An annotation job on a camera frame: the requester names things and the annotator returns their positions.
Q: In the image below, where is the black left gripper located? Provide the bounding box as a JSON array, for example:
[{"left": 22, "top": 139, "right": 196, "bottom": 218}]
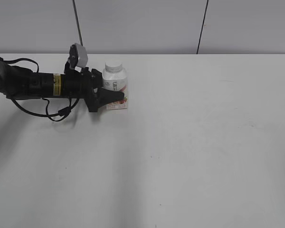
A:
[{"left": 63, "top": 67, "right": 124, "bottom": 113}]

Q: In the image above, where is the white yili changqing yogurt bottle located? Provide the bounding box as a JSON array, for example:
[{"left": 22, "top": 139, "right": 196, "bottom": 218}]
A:
[{"left": 103, "top": 68, "right": 129, "bottom": 110}]

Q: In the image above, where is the white screw bottle cap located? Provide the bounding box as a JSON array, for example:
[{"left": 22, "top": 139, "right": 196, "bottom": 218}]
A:
[{"left": 105, "top": 60, "right": 123, "bottom": 73}]

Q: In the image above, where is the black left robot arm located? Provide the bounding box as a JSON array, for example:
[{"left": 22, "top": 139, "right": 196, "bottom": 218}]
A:
[{"left": 0, "top": 57, "right": 124, "bottom": 113}]

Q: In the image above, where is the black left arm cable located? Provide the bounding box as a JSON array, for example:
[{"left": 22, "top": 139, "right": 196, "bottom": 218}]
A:
[{"left": 3, "top": 57, "right": 80, "bottom": 122}]

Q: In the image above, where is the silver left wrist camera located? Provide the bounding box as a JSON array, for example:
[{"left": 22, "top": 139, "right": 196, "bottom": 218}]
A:
[{"left": 68, "top": 43, "right": 88, "bottom": 69}]

